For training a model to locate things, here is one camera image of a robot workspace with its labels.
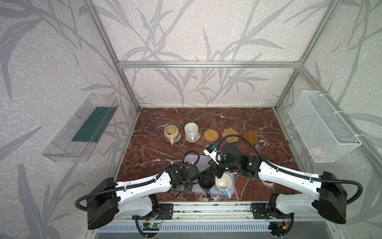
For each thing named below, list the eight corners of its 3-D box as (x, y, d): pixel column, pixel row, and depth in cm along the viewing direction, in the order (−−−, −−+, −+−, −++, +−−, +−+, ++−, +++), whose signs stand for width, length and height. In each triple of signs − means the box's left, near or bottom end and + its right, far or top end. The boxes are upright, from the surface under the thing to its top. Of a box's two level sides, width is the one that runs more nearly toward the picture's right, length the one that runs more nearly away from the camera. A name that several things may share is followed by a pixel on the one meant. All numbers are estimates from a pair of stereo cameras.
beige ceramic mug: (164, 147, 99) (162, 139, 92) (167, 132, 107) (165, 124, 100) (177, 147, 99) (175, 139, 92) (179, 132, 107) (177, 124, 100)
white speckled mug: (185, 145, 100) (183, 137, 93) (186, 130, 108) (185, 122, 101) (198, 145, 100) (197, 137, 93) (198, 130, 108) (198, 122, 101)
